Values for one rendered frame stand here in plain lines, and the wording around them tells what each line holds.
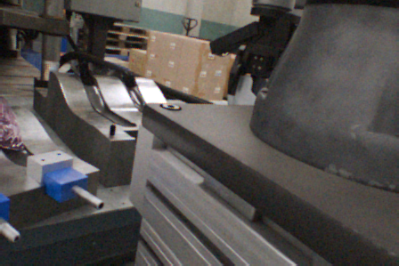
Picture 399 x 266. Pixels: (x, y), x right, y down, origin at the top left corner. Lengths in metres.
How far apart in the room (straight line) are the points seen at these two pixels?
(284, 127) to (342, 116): 0.03
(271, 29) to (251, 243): 0.47
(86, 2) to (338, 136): 1.35
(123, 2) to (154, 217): 1.26
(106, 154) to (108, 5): 0.96
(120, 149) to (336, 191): 0.50
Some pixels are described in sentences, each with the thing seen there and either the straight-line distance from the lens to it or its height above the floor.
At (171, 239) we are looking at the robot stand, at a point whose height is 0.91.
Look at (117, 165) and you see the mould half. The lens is 0.64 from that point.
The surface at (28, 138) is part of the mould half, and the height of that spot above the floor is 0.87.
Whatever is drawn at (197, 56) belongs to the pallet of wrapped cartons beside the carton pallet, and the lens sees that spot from 4.63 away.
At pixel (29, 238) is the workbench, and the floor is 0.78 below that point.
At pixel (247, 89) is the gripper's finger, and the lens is 0.65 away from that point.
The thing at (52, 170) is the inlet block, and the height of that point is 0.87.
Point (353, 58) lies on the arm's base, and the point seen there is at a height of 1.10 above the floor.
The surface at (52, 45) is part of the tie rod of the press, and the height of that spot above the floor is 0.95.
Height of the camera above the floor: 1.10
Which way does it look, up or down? 14 degrees down
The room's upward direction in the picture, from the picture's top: 10 degrees clockwise
